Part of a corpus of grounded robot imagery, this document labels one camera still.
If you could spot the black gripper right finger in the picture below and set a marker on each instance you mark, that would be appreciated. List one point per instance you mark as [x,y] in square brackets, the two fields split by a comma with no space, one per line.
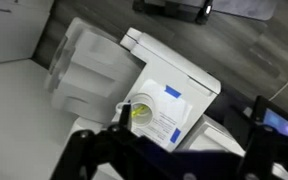
[267,150]

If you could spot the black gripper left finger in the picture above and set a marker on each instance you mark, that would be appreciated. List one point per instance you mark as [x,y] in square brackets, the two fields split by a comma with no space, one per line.
[94,153]

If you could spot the large white office printer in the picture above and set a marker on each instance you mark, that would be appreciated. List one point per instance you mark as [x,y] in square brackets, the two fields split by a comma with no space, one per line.
[164,63]

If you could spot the black touchscreen control panel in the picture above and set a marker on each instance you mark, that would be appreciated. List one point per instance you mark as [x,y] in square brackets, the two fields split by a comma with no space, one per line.
[278,122]

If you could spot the blue tape piece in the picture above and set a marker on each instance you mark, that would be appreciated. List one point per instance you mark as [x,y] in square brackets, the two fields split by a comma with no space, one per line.
[175,135]
[173,91]

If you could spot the printed white instruction sheet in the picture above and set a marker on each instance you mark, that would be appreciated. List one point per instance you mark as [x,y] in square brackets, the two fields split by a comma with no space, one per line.
[172,113]

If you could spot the grey floor mat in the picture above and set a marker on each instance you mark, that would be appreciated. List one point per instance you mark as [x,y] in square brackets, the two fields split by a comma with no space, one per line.
[247,8]

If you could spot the white drawer cabinet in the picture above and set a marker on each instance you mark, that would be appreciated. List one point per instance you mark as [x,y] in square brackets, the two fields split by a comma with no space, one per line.
[14,33]

